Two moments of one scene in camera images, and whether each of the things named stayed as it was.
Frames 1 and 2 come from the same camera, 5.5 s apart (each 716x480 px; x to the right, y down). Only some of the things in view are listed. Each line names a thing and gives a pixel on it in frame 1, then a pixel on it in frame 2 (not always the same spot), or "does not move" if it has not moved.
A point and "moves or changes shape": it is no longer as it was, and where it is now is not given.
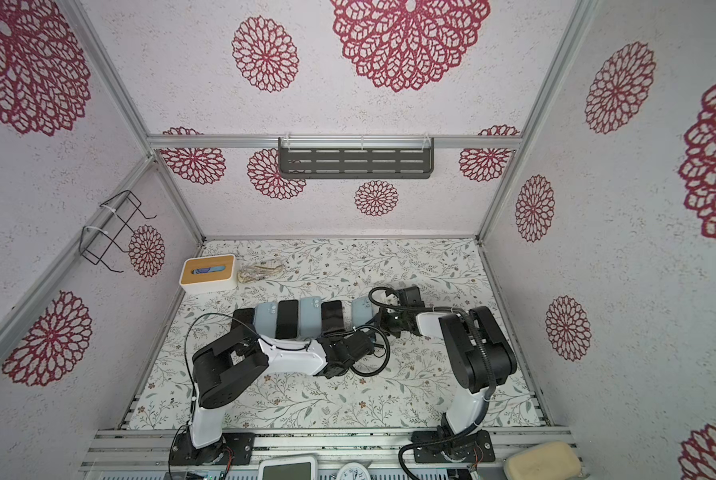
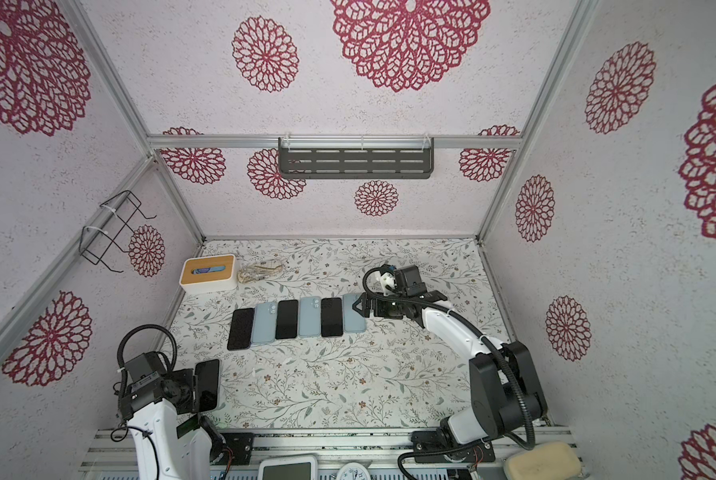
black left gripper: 331,338 → 187,375
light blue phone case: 362,310 moves or changes shape
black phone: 287,319 does not move
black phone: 332,316 does not move
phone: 246,315 does not move
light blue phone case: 266,318 does not move
